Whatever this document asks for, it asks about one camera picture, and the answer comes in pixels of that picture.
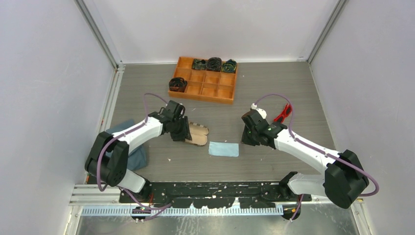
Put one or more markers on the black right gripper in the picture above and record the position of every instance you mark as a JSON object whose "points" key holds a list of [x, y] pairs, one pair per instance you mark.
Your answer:
{"points": [[245, 140]]}

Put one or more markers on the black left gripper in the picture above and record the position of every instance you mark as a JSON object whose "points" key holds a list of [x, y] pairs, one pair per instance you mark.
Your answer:
{"points": [[185, 133]]}

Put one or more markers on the red sunglasses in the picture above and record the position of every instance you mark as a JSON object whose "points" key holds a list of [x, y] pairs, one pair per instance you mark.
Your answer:
{"points": [[284, 113]]}

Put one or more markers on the light blue cleaning cloth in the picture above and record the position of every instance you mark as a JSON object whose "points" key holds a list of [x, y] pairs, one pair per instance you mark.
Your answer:
{"points": [[223, 149]]}

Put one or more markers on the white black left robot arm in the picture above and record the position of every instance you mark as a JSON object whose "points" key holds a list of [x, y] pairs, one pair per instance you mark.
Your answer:
{"points": [[108, 157]]}

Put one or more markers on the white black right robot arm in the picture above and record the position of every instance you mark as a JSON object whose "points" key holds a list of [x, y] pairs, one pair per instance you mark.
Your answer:
{"points": [[340, 176]]}

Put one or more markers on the dark blue-grey cloth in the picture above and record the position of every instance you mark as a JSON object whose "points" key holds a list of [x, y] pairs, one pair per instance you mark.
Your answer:
{"points": [[137, 159]]}

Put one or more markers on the orange wooden divided tray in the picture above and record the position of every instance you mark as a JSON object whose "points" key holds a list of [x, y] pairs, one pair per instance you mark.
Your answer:
{"points": [[203, 85]]}

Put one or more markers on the rolled dark green tie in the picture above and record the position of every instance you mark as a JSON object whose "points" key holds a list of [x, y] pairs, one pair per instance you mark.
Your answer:
{"points": [[199, 64]]}

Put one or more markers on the rolled green patterned tie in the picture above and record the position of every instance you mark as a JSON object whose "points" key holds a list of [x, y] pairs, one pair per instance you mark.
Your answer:
{"points": [[229, 66]]}

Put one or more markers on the rolled black brown tie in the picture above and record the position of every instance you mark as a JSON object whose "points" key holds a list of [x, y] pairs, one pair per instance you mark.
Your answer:
{"points": [[214, 64]]}

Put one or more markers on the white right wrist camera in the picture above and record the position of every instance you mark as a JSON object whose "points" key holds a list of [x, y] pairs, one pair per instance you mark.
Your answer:
{"points": [[262, 112]]}

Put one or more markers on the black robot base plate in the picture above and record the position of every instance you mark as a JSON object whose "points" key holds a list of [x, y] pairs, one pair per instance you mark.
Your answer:
{"points": [[213, 195]]}

